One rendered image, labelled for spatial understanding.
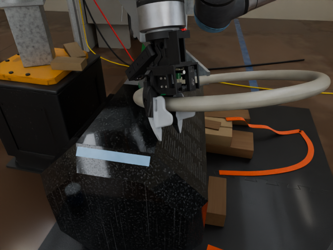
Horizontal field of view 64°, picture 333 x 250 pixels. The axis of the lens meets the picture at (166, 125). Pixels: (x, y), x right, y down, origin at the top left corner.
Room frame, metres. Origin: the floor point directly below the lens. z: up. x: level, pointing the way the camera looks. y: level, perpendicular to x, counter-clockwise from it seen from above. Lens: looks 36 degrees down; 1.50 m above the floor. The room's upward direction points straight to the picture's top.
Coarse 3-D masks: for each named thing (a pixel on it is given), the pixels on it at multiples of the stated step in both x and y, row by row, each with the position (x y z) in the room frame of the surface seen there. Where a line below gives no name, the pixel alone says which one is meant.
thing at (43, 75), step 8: (56, 48) 1.96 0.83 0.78; (16, 56) 1.80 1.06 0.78; (56, 56) 1.80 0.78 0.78; (64, 56) 1.80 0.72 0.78; (0, 64) 1.66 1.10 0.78; (8, 64) 1.66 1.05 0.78; (16, 64) 1.66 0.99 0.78; (0, 72) 1.54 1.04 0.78; (8, 72) 1.52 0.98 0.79; (16, 72) 1.54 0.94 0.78; (24, 72) 1.54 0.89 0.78; (32, 72) 1.54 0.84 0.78; (40, 72) 1.54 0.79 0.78; (48, 72) 1.54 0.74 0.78; (56, 72) 1.54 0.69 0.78; (64, 72) 1.56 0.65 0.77; (16, 80) 1.49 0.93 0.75; (24, 80) 1.48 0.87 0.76; (32, 80) 1.46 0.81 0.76; (40, 80) 1.45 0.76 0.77; (48, 80) 1.44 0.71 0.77; (56, 80) 1.47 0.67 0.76
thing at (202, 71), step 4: (132, 32) 1.42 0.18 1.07; (144, 44) 1.28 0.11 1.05; (148, 44) 1.20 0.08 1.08; (188, 52) 1.04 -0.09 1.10; (188, 56) 1.02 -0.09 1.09; (192, 56) 1.00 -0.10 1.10; (188, 60) 1.02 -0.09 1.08; (192, 60) 0.98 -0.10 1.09; (196, 60) 0.96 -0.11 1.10; (200, 64) 0.91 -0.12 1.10; (200, 68) 0.90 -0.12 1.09; (204, 68) 0.88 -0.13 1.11; (200, 72) 0.90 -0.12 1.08; (204, 72) 0.87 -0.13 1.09; (208, 72) 0.85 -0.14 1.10; (204, 84) 0.84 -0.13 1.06; (208, 84) 0.85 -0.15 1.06
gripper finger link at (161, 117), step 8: (160, 96) 0.45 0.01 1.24; (160, 104) 0.44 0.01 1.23; (160, 112) 0.44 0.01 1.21; (168, 112) 0.43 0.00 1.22; (152, 120) 0.43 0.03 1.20; (160, 120) 0.43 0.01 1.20; (168, 120) 0.42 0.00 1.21; (152, 128) 0.43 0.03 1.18; (160, 128) 0.44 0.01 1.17; (160, 136) 0.43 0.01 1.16
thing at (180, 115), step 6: (168, 96) 0.50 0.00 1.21; (174, 96) 0.49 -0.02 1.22; (180, 96) 0.48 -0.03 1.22; (174, 114) 0.48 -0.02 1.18; (180, 114) 0.48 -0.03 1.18; (186, 114) 0.47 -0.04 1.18; (192, 114) 0.46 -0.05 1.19; (174, 120) 0.48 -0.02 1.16; (180, 120) 0.48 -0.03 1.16; (174, 126) 0.47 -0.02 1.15; (180, 126) 0.47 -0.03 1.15; (180, 132) 0.47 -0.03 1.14
